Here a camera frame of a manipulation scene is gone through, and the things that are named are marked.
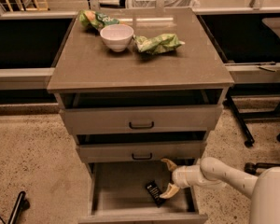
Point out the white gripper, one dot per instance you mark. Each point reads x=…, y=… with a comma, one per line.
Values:
x=179, y=176

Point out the black chocolate bar wrapper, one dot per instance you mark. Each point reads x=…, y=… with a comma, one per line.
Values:
x=155, y=193

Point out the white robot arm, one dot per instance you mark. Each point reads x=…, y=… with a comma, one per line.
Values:
x=263, y=191

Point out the bottom grey drawer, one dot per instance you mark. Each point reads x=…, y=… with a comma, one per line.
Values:
x=119, y=196

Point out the grey drawer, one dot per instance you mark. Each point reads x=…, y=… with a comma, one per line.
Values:
x=141, y=151
x=119, y=196
x=154, y=119

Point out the top grey drawer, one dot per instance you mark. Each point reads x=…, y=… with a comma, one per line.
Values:
x=154, y=119

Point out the middle grey drawer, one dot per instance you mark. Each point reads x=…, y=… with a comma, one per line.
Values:
x=141, y=151

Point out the grey drawer cabinet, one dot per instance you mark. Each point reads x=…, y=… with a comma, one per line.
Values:
x=90, y=75

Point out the black chair base leg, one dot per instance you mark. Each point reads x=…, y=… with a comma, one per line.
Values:
x=251, y=168

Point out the green chip bag right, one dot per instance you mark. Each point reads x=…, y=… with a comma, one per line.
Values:
x=158, y=44

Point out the green chip bag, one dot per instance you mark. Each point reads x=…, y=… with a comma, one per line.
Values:
x=158, y=44
x=95, y=19

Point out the white bowl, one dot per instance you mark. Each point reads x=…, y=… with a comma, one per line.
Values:
x=117, y=37

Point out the black stand foot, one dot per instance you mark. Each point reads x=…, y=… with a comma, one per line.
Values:
x=20, y=205

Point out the green chip bag left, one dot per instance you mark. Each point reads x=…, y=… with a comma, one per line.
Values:
x=95, y=19

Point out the wire basket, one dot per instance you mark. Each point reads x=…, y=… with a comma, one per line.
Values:
x=165, y=3

